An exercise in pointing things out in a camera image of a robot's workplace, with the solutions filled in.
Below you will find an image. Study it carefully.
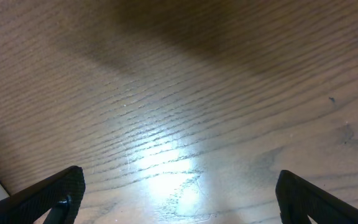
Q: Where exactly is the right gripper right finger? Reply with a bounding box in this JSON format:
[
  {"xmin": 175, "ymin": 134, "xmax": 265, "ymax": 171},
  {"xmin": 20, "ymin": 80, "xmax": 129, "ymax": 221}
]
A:
[{"xmin": 275, "ymin": 170, "xmax": 358, "ymax": 224}]

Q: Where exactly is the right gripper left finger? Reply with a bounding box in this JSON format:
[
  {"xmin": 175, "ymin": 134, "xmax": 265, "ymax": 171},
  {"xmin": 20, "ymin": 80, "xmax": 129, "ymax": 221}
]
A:
[{"xmin": 0, "ymin": 166, "xmax": 85, "ymax": 224}]

